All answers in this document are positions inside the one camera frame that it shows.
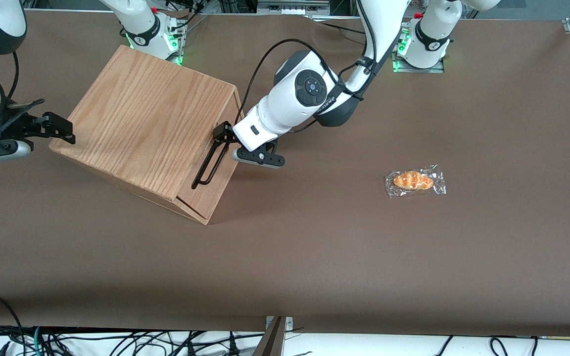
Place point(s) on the light wooden drawer cabinet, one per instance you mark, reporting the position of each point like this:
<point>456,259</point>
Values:
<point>141,123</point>

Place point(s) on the brown table cover sheet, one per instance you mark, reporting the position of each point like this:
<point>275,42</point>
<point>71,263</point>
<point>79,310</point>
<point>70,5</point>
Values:
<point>314,257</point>

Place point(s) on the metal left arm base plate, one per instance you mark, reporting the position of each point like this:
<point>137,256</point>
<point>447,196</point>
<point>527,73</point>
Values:
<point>418,70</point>

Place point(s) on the bread roll in clear wrapper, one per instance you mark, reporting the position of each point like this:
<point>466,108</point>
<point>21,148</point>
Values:
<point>413,180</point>

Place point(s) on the metal clamp bracket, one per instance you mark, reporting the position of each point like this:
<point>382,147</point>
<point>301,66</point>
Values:
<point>272,338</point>

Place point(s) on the light wooden drawer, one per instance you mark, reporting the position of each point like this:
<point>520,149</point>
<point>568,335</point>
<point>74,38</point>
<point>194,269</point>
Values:
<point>215,190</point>

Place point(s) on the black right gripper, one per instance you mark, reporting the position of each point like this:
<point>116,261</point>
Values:
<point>12,125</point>

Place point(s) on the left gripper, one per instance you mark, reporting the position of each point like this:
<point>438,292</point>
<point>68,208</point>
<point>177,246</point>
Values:
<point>224,132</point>

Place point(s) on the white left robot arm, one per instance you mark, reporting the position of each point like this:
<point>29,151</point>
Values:
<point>295,104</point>

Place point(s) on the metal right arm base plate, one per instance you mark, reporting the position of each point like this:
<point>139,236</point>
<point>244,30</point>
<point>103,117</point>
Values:
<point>180,49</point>

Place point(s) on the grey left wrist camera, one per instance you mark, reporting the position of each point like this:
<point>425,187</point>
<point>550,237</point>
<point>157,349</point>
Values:
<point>260,157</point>

